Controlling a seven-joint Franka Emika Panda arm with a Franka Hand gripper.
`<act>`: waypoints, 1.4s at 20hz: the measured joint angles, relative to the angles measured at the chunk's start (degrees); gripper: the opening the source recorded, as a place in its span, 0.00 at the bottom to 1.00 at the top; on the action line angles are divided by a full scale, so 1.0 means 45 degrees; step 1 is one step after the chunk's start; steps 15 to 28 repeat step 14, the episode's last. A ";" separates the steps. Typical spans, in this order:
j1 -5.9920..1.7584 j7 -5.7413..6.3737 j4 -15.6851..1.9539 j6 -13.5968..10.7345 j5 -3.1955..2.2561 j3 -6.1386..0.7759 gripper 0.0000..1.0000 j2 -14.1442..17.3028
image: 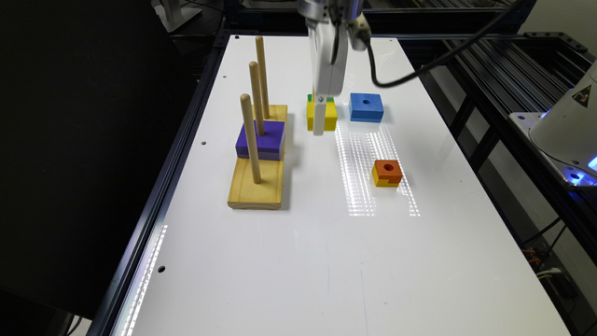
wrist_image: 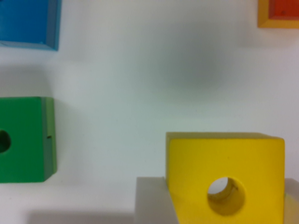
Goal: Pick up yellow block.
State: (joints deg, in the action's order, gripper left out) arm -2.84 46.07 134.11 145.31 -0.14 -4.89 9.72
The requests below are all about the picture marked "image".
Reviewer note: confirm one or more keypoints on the rear wooden peg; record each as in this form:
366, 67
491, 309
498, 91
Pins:
262, 72

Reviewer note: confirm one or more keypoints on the purple block on peg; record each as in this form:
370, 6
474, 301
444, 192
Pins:
269, 146

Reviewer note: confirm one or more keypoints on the orange and yellow block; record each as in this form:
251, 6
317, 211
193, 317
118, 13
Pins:
387, 173

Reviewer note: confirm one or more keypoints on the green and yellow block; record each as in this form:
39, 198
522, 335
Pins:
328, 99

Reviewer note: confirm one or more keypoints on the black aluminium table frame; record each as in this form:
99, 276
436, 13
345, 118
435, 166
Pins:
432, 257

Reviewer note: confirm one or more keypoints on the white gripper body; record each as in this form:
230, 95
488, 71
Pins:
334, 26

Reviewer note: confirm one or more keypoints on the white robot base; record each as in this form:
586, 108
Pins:
565, 135

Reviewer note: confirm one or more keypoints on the blue block with hole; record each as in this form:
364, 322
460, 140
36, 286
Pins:
366, 107

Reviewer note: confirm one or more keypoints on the white stand in background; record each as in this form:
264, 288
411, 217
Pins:
173, 16

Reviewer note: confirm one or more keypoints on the front wooden peg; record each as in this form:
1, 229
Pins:
250, 134

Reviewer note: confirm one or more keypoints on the yellow block with hole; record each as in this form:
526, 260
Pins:
331, 116

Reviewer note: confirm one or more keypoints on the wooden peg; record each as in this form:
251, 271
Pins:
250, 134
255, 86
262, 72

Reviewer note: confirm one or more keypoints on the middle wooden peg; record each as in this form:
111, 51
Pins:
255, 86

